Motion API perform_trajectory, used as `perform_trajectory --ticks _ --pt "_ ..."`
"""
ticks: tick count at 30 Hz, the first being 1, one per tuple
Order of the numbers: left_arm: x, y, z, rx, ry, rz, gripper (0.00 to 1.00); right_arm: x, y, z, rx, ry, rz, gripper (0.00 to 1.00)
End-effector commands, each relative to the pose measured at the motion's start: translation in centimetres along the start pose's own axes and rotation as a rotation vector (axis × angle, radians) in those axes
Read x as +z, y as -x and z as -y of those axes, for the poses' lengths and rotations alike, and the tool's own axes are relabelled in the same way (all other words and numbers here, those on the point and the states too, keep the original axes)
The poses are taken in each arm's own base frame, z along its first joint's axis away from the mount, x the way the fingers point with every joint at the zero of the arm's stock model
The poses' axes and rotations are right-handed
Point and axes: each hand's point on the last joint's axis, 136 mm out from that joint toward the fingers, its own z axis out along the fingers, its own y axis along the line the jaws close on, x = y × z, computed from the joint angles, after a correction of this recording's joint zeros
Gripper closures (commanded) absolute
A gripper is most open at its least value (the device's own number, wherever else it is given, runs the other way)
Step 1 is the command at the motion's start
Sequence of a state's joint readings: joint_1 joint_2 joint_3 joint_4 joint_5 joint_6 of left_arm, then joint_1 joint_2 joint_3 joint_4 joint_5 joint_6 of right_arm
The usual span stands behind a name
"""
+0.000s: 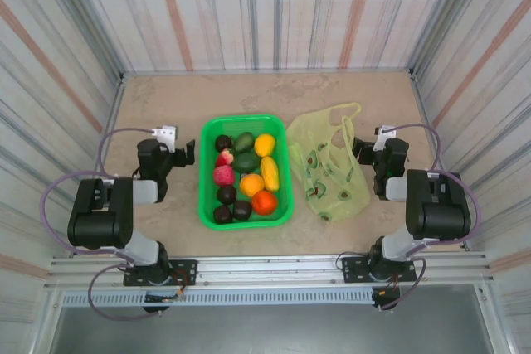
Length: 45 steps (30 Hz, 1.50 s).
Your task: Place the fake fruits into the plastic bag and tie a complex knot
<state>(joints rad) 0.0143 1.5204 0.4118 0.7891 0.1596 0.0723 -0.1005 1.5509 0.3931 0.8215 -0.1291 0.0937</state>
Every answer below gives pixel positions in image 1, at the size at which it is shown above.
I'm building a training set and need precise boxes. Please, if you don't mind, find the dark purple fake fruit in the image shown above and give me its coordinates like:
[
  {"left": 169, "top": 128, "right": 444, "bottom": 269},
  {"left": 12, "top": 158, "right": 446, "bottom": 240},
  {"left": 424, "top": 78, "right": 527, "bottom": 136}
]
[
  {"left": 217, "top": 185, "right": 238, "bottom": 205},
  {"left": 212, "top": 204, "right": 234, "bottom": 225},
  {"left": 214, "top": 134, "right": 234, "bottom": 153},
  {"left": 231, "top": 200, "right": 253, "bottom": 222}
]

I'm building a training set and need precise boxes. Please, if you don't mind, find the red fake strawberry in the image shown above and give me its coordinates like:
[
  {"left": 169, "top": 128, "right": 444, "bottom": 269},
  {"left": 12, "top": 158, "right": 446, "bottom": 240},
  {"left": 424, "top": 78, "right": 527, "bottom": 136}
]
[{"left": 215, "top": 149, "right": 236, "bottom": 167}]

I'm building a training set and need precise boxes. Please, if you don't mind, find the pink red fake lychee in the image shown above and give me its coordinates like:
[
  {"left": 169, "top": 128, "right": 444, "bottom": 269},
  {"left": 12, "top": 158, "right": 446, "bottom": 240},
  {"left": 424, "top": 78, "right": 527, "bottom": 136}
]
[{"left": 212, "top": 165, "right": 236, "bottom": 187}]

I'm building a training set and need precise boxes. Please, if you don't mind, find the yellow avocado-print plastic bag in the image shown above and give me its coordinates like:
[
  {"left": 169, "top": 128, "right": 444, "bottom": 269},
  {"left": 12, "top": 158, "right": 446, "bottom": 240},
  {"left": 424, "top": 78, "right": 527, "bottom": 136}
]
[{"left": 285, "top": 101, "right": 372, "bottom": 224}]

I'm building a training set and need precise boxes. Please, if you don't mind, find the small green fake avocado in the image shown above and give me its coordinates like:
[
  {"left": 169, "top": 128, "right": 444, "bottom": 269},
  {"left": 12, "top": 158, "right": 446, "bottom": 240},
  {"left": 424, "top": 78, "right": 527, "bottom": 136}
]
[{"left": 233, "top": 131, "right": 255, "bottom": 153}]

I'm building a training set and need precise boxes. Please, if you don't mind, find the large green fake avocado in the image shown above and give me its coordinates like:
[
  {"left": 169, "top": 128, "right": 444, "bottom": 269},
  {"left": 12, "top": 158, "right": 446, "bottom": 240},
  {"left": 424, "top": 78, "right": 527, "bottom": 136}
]
[{"left": 232, "top": 151, "right": 261, "bottom": 173}]

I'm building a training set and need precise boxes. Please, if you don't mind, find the green plastic basket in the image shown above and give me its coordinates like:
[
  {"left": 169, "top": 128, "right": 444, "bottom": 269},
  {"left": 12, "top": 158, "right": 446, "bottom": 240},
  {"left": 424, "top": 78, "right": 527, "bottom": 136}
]
[{"left": 198, "top": 113, "right": 295, "bottom": 230}]

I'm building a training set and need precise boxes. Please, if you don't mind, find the round yellow fake mango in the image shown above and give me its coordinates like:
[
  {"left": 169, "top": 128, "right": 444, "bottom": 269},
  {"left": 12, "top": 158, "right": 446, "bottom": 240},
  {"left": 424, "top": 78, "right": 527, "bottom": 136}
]
[{"left": 254, "top": 133, "right": 277, "bottom": 158}]

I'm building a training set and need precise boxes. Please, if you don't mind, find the long yellow fake mango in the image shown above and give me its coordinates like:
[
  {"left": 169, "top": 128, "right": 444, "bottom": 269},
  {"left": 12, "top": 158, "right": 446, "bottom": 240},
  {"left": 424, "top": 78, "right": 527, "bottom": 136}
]
[{"left": 260, "top": 156, "right": 281, "bottom": 192}]

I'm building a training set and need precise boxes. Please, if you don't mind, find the red-orange fake tangerine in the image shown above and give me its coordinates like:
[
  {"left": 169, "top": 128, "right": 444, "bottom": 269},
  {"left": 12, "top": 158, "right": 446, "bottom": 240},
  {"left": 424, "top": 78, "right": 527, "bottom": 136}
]
[{"left": 251, "top": 190, "right": 279, "bottom": 216}]

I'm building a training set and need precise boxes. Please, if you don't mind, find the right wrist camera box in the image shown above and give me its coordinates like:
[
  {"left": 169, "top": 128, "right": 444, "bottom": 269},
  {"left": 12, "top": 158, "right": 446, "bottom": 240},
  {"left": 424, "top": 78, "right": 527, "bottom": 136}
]
[{"left": 373, "top": 124, "right": 399, "bottom": 153}]

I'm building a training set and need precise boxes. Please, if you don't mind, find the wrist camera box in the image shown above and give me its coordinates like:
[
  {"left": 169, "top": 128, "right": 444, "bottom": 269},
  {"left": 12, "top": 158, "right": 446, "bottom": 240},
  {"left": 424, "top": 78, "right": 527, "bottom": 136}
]
[
  {"left": 373, "top": 124, "right": 399, "bottom": 153},
  {"left": 150, "top": 124, "right": 181, "bottom": 153}
]

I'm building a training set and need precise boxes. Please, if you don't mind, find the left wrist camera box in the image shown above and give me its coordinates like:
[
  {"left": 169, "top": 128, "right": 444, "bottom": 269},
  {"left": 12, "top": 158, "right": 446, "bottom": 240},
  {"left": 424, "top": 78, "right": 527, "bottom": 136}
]
[{"left": 150, "top": 124, "right": 181, "bottom": 153}]

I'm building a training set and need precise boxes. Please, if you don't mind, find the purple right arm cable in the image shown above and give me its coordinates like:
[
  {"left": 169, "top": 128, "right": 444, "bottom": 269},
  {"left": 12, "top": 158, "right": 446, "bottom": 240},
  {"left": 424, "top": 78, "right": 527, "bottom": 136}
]
[{"left": 375, "top": 123, "right": 482, "bottom": 312}]

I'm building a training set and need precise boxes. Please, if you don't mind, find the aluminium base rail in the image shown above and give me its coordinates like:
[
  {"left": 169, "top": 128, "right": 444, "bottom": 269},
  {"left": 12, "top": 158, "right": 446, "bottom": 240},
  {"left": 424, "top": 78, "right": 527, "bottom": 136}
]
[{"left": 44, "top": 250, "right": 495, "bottom": 291}]

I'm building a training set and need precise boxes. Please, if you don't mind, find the small circuit board with wires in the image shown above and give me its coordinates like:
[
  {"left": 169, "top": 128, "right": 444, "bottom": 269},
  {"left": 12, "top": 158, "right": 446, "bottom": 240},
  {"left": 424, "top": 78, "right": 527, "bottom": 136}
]
[{"left": 144, "top": 292, "right": 186, "bottom": 303}]

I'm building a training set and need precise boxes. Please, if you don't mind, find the white slotted cable duct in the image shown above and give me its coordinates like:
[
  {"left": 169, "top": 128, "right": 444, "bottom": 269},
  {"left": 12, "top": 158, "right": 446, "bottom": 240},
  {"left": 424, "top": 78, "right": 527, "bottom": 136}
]
[{"left": 60, "top": 289, "right": 374, "bottom": 308}]

